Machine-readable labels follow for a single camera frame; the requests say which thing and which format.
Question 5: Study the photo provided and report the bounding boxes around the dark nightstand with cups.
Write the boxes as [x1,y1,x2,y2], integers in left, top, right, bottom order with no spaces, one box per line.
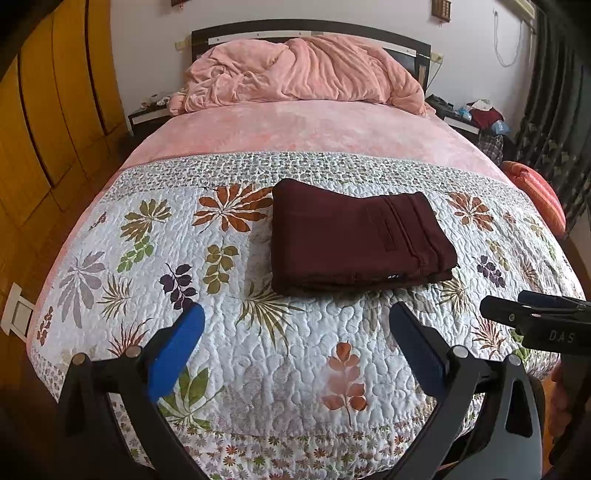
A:
[127,95,175,137]

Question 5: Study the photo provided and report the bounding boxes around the dark patterned curtain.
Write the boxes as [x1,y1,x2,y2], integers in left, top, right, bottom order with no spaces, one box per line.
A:
[512,0,591,241]

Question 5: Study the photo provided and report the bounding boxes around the white wall cable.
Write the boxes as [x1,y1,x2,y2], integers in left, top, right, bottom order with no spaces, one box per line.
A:
[492,8,526,68]

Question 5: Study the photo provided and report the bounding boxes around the person's right hand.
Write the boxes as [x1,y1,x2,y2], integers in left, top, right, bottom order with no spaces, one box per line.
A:
[549,357,574,439]

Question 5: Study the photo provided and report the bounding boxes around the pink bed sheet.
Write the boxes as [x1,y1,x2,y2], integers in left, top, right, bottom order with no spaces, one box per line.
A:
[25,99,515,365]

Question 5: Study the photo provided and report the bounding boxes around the pink crumpled duvet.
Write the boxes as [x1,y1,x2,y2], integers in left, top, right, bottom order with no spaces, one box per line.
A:
[167,34,428,117]

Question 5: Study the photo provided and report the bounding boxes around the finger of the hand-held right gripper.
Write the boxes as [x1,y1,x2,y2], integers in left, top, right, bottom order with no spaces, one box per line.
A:
[517,290,591,312]
[479,295,527,332]

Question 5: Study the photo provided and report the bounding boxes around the dark nightstand with clutter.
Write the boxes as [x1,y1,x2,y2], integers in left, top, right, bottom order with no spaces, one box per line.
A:
[425,95,483,139]

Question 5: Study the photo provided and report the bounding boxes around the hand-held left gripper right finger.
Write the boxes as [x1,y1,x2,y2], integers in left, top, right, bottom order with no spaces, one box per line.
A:
[389,301,546,480]

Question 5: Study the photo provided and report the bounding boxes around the white plastic frame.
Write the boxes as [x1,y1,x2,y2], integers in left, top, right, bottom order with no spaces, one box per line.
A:
[0,282,37,343]

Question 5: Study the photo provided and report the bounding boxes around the plaid cloth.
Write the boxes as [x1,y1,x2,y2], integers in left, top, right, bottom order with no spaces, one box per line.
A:
[478,133,505,162]

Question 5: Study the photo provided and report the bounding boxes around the yellow wooden wardrobe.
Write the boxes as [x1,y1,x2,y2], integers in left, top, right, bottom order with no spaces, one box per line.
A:
[0,0,127,296]

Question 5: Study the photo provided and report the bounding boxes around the red cloth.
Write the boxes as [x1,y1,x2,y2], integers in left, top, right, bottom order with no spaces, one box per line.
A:
[471,107,506,131]

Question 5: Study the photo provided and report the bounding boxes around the maroon pants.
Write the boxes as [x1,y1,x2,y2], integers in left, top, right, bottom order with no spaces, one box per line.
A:
[270,178,460,297]

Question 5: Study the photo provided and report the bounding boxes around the orange striped pillow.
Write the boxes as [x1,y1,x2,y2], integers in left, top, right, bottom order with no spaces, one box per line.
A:
[501,160,568,238]

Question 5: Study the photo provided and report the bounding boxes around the dark wooden headboard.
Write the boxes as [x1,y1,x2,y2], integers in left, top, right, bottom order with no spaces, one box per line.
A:
[191,19,432,90]

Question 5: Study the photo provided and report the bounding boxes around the floral quilted bedspread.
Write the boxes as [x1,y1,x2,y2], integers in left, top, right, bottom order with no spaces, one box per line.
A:
[28,150,587,476]

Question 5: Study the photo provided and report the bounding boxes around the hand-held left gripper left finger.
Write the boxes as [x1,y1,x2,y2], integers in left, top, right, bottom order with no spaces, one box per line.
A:
[58,302,206,480]

